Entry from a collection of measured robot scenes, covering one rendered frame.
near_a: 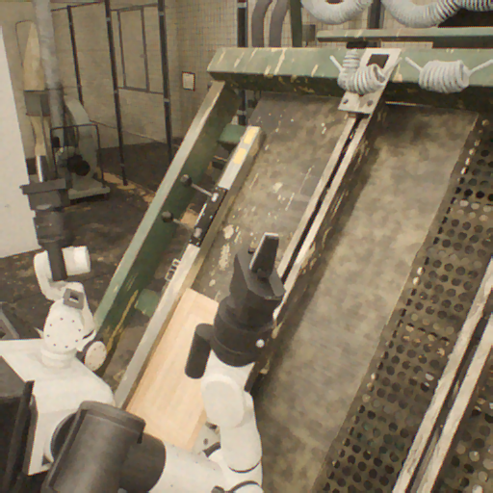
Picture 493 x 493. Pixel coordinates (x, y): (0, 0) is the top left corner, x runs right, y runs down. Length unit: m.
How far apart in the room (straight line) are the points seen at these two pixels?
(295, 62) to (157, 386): 1.03
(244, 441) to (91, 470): 0.26
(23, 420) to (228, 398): 0.31
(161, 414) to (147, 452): 0.60
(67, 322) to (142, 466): 0.27
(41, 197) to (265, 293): 0.70
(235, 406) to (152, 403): 0.68
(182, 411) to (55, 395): 0.56
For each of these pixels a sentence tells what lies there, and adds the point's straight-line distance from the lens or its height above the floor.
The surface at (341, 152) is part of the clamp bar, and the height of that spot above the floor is 1.62.
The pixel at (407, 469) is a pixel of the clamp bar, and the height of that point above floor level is 1.15.
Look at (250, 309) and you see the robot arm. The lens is 0.65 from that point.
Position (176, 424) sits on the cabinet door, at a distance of 1.36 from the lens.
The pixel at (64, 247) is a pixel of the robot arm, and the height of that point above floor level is 1.44.
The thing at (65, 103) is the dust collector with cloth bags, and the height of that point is 1.20.
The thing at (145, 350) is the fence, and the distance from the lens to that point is 1.45.
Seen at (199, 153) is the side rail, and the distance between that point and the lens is 1.67.
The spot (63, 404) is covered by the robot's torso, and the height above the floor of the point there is 1.34.
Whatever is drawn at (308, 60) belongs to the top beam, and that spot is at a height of 1.84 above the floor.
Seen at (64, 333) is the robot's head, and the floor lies 1.42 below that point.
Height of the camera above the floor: 1.88
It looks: 24 degrees down
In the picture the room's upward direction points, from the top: straight up
